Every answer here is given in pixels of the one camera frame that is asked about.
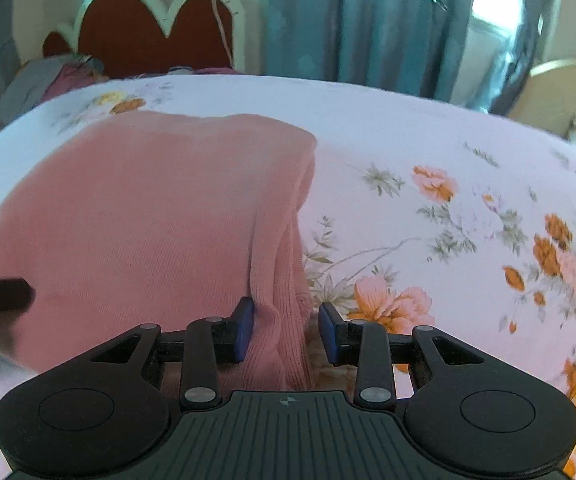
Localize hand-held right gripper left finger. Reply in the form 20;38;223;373
90;297;257;409

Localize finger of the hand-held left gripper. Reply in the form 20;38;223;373
0;277;36;324

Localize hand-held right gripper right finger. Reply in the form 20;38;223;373
318;302;486;409

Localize pink knit sweater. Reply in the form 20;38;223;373
0;110;319;392

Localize floral bed sheet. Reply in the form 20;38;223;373
0;74;576;480

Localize grey cloth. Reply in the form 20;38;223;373
0;57;69;132

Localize purple cloth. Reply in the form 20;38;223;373
42;62;104;103

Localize red and white headboard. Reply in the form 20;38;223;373
43;0;247;79

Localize blue curtain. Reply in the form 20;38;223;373
262;0;569;114

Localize cream arched board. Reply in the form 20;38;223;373
510;59;576;147

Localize white cord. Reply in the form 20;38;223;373
211;0;233;67

